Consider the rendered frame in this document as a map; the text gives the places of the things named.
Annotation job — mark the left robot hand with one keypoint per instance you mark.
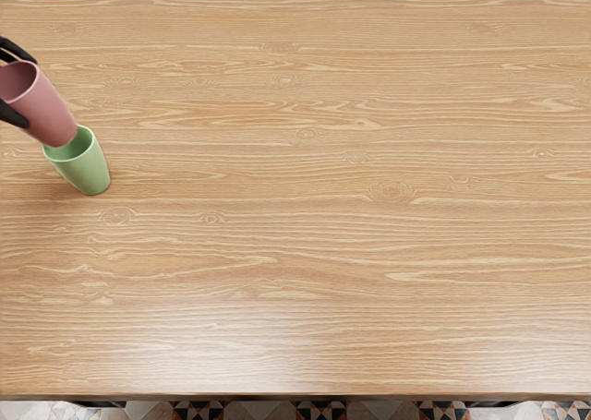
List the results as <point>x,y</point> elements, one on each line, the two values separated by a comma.
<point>14,50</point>

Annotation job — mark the pink cup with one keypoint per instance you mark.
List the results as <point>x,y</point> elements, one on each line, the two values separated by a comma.
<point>44,111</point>

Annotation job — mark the green cup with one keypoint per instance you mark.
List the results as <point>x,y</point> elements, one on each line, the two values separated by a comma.
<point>88,168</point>

